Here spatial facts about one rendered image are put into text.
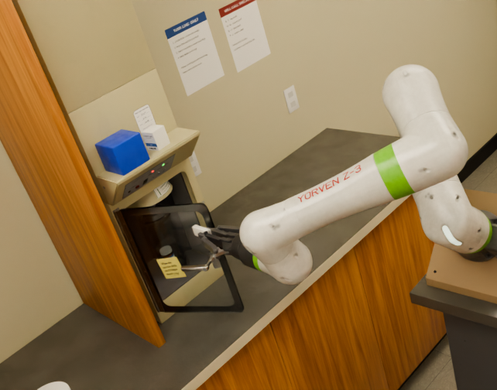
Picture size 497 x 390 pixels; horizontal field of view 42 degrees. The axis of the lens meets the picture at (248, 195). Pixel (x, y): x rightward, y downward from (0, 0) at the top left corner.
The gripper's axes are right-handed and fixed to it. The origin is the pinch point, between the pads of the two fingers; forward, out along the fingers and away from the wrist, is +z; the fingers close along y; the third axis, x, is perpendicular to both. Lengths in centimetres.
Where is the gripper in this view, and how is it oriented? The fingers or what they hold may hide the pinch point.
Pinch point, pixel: (202, 232)
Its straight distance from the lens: 183.6
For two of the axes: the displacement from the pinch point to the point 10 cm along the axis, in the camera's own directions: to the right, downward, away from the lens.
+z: -6.7, -1.7, 7.2
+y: -6.9, 5.1, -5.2
